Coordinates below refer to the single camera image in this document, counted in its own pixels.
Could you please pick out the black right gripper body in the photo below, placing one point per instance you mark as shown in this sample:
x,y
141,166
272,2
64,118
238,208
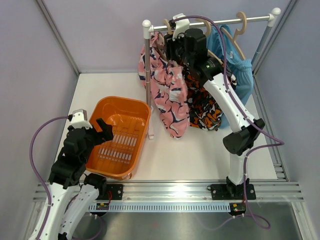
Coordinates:
x,y
175,49

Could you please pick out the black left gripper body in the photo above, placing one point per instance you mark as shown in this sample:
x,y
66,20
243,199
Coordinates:
x,y
89,132

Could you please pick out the pink shark print shorts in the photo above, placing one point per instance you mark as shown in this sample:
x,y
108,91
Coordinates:
x,y
168,88

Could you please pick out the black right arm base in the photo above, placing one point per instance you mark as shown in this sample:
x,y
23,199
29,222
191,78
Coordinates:
x,y
230,192

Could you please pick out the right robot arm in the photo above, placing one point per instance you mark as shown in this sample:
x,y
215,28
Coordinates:
x,y
190,48

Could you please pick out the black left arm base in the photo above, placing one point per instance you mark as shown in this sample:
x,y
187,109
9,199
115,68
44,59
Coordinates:
x,y
112,191

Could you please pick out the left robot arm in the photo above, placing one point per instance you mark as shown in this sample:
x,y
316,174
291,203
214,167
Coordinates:
x,y
58,218

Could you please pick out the blue shorts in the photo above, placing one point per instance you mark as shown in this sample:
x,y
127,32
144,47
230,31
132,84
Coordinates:
x,y
241,69

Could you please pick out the orange camouflage shorts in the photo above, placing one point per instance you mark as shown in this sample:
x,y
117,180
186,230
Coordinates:
x,y
204,112

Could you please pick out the orange plastic basket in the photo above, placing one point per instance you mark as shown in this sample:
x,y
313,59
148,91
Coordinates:
x,y
119,158

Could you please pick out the silver clothes rack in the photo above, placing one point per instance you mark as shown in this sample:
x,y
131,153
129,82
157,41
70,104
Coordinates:
x,y
144,69

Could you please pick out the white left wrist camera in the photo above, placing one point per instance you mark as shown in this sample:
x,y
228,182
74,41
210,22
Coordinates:
x,y
79,119

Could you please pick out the white slotted cable duct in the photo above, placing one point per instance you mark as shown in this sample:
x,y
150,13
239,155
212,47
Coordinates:
x,y
167,207

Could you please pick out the aluminium front rail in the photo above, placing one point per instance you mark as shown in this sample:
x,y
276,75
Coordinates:
x,y
187,191

